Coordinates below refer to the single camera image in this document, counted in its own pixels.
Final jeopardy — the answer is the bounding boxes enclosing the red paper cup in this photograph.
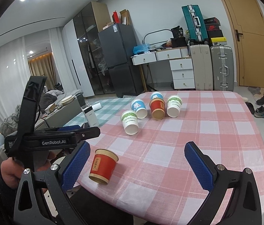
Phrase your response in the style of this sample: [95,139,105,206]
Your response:
[149,98,165,120]
[89,149,119,184]

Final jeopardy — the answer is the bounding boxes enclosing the white green cup front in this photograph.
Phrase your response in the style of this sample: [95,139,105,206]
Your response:
[120,110,139,135]

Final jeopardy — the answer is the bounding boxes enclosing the white green cup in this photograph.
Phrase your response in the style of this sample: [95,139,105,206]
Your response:
[167,95,182,118]
[120,110,139,135]

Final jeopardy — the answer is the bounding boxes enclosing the blue cup front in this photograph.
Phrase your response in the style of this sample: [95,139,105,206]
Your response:
[131,99,147,119]

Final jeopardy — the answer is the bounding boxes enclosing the blue cup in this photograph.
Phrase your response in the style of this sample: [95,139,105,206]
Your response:
[131,99,147,119]
[150,91,164,100]

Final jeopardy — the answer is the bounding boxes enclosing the blue cup back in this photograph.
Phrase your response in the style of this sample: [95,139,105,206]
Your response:
[150,91,164,100]

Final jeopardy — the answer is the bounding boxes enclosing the white green cup back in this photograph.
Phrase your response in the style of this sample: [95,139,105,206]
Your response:
[167,95,182,118]

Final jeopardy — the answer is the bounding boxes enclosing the person's left hand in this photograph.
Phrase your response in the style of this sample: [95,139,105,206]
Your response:
[1,151,56,189]

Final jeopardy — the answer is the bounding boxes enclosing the grey low cabinet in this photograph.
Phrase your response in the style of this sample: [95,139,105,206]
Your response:
[43,92,86,128]

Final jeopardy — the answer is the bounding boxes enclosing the white power bank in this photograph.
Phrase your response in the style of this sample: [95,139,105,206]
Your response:
[82,106,99,127]

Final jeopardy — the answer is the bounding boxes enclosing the white paper roll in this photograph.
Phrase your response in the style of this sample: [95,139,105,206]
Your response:
[92,103,101,111]

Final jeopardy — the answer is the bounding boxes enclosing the teal checked tablecloth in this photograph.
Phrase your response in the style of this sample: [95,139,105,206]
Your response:
[64,97,135,127]

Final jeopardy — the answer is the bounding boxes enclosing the white curtain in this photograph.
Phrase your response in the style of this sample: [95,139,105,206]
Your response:
[0,37,31,120]

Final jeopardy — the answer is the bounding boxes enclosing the pink checked tablecloth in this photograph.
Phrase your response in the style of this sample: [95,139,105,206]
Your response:
[78,91,264,224]

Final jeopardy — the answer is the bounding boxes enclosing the black refrigerator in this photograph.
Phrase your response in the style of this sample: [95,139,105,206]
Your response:
[98,23,144,97]

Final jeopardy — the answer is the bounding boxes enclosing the blue plastic bag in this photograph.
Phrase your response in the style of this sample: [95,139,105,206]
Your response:
[133,44,150,55]

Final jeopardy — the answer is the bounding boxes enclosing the glass display cabinet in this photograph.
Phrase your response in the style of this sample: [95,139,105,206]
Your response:
[73,1,115,95]

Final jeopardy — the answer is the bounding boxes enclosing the white desk with drawers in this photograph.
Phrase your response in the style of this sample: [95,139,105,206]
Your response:
[131,47,195,90]

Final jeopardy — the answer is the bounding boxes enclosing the beige suitcase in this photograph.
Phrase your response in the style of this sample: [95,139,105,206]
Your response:
[190,45,213,90]

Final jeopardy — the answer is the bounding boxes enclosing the black bag on desk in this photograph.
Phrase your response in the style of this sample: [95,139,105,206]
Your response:
[171,25,187,48]

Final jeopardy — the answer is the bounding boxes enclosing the silver suitcase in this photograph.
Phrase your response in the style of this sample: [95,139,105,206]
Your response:
[210,45,234,92]

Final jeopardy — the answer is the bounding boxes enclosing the teal suitcase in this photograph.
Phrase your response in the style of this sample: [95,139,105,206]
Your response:
[182,5,209,45]

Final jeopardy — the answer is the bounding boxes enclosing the stack of shoe boxes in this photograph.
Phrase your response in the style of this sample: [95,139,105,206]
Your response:
[204,17,227,46]

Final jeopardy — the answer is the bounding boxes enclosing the wooden door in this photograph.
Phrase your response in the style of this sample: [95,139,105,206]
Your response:
[223,0,264,88]

